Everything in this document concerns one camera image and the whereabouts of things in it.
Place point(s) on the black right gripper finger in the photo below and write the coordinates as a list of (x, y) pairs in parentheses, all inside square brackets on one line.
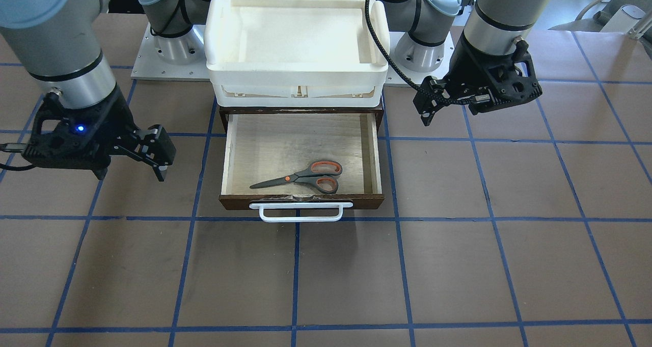
[(101, 173), (160, 172)]

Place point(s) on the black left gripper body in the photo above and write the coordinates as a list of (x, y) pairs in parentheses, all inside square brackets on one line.
[(462, 67)]

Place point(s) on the grey orange scissors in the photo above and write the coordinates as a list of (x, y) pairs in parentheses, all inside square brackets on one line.
[(322, 175)]

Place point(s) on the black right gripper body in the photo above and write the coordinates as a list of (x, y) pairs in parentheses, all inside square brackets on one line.
[(108, 120)]

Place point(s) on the light wooden drawer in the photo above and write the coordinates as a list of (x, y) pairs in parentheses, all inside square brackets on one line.
[(261, 147)]

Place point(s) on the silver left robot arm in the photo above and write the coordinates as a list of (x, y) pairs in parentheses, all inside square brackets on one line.
[(411, 34)]

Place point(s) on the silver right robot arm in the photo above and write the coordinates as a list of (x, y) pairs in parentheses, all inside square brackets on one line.
[(57, 46)]

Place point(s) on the white plastic tray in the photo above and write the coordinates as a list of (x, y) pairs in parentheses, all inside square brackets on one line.
[(296, 53)]

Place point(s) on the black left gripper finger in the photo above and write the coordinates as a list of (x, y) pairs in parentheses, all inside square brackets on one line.
[(427, 117)]

